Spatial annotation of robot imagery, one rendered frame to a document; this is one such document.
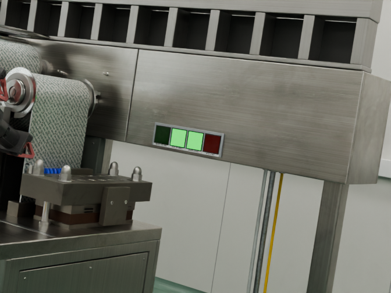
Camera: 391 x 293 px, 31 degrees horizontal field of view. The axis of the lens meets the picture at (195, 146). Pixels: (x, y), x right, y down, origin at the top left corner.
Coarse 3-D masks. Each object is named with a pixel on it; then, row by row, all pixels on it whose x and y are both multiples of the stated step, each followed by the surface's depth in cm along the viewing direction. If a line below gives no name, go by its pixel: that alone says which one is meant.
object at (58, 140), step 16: (32, 112) 201; (32, 128) 202; (48, 128) 207; (64, 128) 213; (80, 128) 219; (32, 144) 203; (48, 144) 208; (64, 144) 214; (80, 144) 220; (32, 160) 204; (48, 160) 209; (64, 160) 215; (80, 160) 221
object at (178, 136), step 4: (172, 132) 213; (176, 132) 212; (180, 132) 211; (184, 132) 210; (172, 136) 213; (176, 136) 212; (180, 136) 211; (184, 136) 210; (172, 140) 213; (176, 140) 212; (180, 140) 211; (184, 140) 210; (172, 144) 212; (176, 144) 212; (180, 144) 211
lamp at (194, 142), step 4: (192, 132) 209; (192, 136) 209; (196, 136) 208; (200, 136) 207; (188, 140) 209; (192, 140) 209; (196, 140) 208; (200, 140) 207; (188, 144) 209; (192, 144) 209; (196, 144) 208; (200, 144) 207; (192, 148) 209; (196, 148) 208; (200, 148) 207
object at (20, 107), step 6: (12, 78) 204; (18, 78) 203; (24, 78) 201; (24, 84) 201; (30, 84) 200; (30, 90) 200; (30, 96) 200; (90, 96) 222; (6, 102) 205; (24, 102) 201; (90, 102) 222; (12, 108) 204; (18, 108) 202; (24, 108) 201
